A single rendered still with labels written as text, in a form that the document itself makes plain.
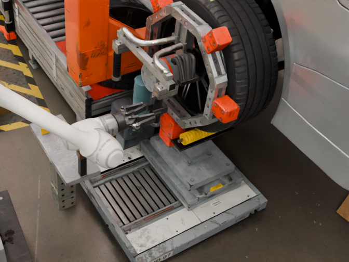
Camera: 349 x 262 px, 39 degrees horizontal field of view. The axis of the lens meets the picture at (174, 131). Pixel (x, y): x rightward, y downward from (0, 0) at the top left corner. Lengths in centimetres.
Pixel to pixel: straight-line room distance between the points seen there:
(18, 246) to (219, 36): 121
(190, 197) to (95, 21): 101
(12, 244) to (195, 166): 102
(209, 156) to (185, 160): 14
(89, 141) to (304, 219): 155
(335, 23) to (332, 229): 141
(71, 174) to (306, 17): 120
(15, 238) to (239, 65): 120
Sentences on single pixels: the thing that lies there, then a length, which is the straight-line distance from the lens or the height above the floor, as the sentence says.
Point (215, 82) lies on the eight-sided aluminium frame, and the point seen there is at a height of 97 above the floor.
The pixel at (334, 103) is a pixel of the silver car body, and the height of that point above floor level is 105.
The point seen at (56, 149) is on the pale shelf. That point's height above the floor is 45.
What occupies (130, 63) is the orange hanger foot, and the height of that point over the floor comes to 59.
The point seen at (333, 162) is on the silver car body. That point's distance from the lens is 204.
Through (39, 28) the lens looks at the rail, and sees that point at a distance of 331.
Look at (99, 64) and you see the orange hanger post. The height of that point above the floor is 64.
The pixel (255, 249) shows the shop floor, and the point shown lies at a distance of 270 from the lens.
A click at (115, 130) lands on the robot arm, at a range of 192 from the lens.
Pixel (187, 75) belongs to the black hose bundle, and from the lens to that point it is 197.
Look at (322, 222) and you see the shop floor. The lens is 294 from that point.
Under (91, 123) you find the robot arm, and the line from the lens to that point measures 187.
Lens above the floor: 217
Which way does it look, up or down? 43 degrees down
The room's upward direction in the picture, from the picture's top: 9 degrees clockwise
